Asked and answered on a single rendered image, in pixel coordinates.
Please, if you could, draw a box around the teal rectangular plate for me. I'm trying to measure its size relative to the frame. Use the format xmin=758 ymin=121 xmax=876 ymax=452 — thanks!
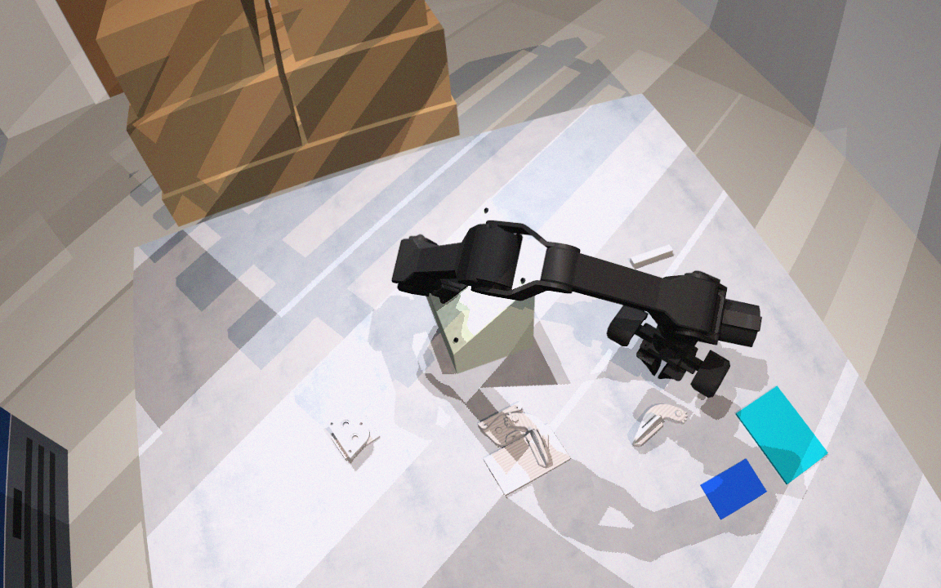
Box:
xmin=736 ymin=386 xmax=828 ymax=484

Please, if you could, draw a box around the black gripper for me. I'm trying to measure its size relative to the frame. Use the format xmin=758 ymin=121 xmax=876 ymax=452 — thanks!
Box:
xmin=606 ymin=305 xmax=730 ymax=398

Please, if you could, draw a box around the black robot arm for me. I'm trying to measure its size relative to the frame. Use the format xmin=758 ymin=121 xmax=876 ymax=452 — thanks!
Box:
xmin=391 ymin=220 xmax=762 ymax=347

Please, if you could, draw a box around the blue rectangular plate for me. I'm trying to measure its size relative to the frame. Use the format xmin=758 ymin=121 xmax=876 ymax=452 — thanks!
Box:
xmin=700 ymin=458 xmax=767 ymax=519

